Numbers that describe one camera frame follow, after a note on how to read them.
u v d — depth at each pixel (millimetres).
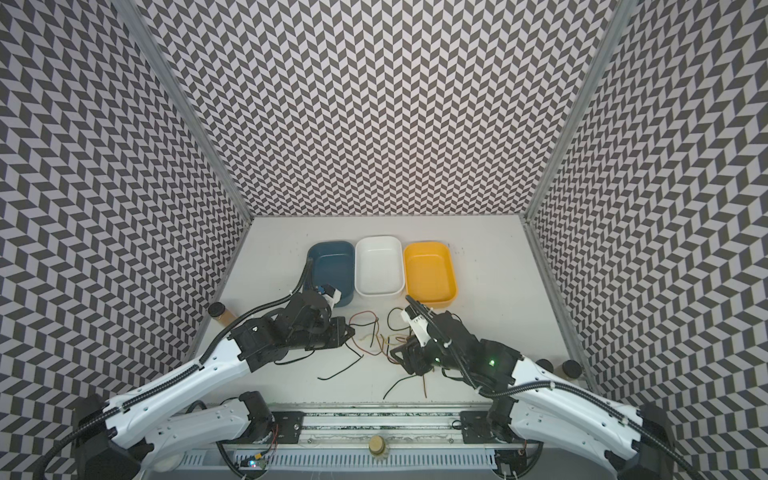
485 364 518
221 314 815
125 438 394
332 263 982
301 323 562
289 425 727
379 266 1011
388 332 892
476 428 727
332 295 702
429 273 991
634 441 403
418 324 642
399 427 741
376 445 595
